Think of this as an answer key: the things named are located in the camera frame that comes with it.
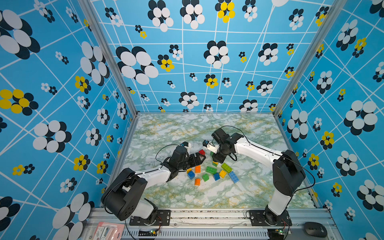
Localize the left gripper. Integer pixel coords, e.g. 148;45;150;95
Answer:
178;152;207;171

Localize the lime long lego brick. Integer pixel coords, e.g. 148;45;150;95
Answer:
221;163;232;173

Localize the light blue long lego brick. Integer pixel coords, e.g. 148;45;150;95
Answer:
228;171;239;184

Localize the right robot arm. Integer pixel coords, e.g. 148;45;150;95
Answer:
203;128;306;226

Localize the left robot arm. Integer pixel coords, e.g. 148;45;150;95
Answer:
101;142;206;225

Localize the orange long lego brick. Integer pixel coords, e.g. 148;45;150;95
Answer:
195;166;201;174

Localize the blue lego brick left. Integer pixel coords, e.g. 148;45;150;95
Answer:
188;171;195;180

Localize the small green lego brick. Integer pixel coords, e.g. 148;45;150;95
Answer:
202;174;210;182

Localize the green long lego brick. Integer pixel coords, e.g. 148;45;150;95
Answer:
206;167;217;175

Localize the yellow lego brick centre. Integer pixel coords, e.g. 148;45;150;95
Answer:
219;170;227;179

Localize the small blue lego brick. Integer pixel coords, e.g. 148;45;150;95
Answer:
213;173;221;181

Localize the pink packaged item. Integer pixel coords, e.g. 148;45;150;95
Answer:
92;222;125;240

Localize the black computer mouse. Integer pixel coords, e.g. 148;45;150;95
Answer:
304;222;328;238

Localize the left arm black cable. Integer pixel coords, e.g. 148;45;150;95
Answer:
155;143;181;166

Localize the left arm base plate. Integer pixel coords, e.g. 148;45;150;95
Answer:
129;210;171;226

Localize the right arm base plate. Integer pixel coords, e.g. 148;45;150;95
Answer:
246;209;292;228

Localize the aluminium front rail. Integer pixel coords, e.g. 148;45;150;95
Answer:
79;207;343;240

